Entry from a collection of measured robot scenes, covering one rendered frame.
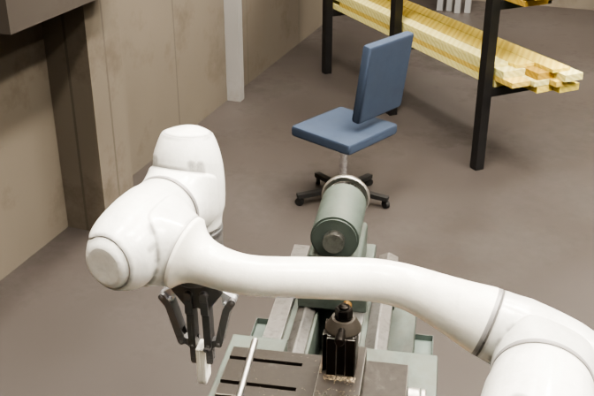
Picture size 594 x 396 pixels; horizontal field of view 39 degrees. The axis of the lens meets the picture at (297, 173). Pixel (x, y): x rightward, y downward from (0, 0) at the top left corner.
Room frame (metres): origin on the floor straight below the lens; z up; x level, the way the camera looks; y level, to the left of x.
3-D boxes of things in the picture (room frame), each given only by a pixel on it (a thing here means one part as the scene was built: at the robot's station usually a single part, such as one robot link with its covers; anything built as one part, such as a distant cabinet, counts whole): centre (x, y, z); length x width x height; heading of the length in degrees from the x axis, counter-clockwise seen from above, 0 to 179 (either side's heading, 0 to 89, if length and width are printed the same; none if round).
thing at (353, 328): (1.55, -0.10, 1.14); 0.08 x 0.08 x 0.03
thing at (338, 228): (2.14, -0.12, 1.01); 0.30 x 0.20 x 0.29; 170
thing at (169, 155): (1.11, 0.16, 1.70); 0.13 x 0.11 x 0.16; 160
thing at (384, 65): (4.37, -0.28, 0.49); 0.57 x 0.55 x 0.98; 67
